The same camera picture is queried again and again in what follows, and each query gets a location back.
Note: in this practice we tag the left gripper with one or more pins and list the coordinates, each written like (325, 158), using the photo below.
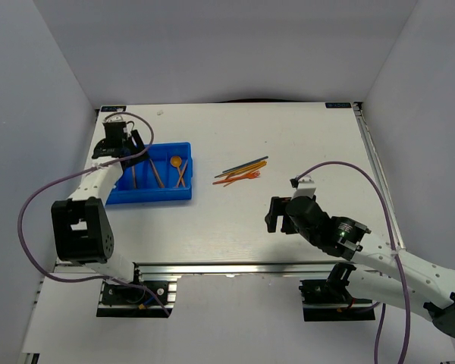
(138, 140)

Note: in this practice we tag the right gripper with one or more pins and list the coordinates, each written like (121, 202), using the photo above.
(277, 208)

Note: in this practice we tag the blue plastic knife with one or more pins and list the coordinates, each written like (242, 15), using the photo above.
(134, 177)

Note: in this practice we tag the orange plastic fork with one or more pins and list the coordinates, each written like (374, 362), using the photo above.
(250, 175)

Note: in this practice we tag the yellow plastic spoon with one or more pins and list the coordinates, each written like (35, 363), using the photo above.
(176, 162)

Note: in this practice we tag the orange plastic spoon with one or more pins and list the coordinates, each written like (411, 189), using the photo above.
(181, 181)

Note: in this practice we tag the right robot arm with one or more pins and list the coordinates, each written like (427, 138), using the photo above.
(371, 268)

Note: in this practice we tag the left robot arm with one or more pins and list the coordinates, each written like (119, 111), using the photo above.
(82, 231)

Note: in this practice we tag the blue divided bin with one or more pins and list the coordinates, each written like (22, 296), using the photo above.
(147, 187)

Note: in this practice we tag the blue chopstick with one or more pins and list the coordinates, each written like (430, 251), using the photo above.
(246, 164)
(242, 169)

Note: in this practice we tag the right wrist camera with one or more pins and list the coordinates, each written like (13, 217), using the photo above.
(304, 187)

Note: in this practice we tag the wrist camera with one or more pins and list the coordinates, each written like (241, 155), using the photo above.
(304, 187)
(113, 119)

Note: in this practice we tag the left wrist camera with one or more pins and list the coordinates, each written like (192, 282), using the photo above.
(113, 119)

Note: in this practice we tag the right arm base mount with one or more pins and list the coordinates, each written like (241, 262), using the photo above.
(328, 300)

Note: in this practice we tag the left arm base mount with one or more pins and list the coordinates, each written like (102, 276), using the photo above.
(119, 301)

